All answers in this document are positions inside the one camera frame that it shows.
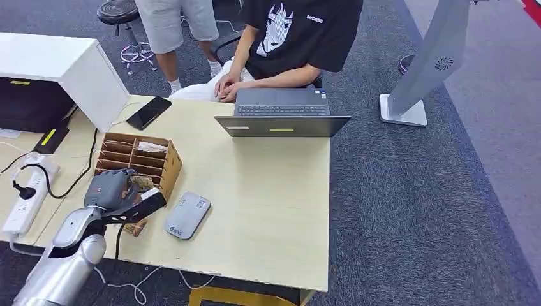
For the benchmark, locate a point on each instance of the grey floor stand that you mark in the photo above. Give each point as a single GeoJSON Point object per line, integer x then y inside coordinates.
{"type": "Point", "coordinates": [427, 63]}

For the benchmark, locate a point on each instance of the seated person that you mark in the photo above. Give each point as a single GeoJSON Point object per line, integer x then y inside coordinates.
{"type": "Point", "coordinates": [300, 38]}

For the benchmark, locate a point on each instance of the white card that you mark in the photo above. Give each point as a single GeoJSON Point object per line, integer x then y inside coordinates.
{"type": "Point", "coordinates": [151, 146]}

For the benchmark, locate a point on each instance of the white paper sheet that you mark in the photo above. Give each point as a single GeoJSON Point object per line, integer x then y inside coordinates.
{"type": "Point", "coordinates": [9, 133]}

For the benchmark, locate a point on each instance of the black smartphone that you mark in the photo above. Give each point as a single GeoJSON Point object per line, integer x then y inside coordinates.
{"type": "Point", "coordinates": [148, 112]}

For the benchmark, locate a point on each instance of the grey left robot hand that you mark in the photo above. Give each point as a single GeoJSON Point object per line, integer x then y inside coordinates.
{"type": "Point", "coordinates": [108, 190]}

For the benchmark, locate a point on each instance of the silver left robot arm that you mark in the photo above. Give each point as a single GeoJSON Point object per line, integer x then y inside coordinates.
{"type": "Point", "coordinates": [63, 266]}

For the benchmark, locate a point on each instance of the grey laptop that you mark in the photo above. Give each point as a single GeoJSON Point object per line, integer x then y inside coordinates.
{"type": "Point", "coordinates": [282, 126]}

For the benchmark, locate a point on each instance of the wooden card box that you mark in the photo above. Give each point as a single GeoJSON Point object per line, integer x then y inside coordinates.
{"type": "Point", "coordinates": [171, 169]}

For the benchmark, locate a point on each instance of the white power strip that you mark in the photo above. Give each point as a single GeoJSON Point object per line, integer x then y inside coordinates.
{"type": "Point", "coordinates": [25, 207]}

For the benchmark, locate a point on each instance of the black office chair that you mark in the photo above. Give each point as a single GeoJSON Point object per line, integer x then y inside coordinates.
{"type": "Point", "coordinates": [224, 44]}

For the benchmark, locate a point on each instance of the white cabinet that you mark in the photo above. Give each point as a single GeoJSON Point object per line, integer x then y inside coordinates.
{"type": "Point", "coordinates": [84, 72]}

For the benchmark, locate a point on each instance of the purple round object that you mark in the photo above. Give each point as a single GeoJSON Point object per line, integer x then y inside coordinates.
{"type": "Point", "coordinates": [405, 63]}

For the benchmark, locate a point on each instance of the red object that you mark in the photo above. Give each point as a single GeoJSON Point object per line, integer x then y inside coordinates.
{"type": "Point", "coordinates": [533, 8]}

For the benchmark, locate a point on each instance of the black box with yellow label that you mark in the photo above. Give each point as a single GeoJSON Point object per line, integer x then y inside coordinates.
{"type": "Point", "coordinates": [50, 139]}

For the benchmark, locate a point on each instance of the black plug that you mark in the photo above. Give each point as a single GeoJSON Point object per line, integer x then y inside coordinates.
{"type": "Point", "coordinates": [23, 191]}

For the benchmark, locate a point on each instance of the black round stool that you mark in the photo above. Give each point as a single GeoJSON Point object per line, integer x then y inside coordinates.
{"type": "Point", "coordinates": [118, 10]}

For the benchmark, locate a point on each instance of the person's right hand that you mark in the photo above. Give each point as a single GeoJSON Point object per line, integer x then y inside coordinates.
{"type": "Point", "coordinates": [226, 82]}

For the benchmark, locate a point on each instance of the standing person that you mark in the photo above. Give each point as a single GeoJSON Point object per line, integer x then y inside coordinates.
{"type": "Point", "coordinates": [169, 25]}

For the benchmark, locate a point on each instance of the person's left hand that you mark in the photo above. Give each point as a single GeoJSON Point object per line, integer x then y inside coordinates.
{"type": "Point", "coordinates": [234, 91]}

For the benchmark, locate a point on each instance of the yellow table leg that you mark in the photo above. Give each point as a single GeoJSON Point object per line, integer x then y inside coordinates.
{"type": "Point", "coordinates": [236, 297]}

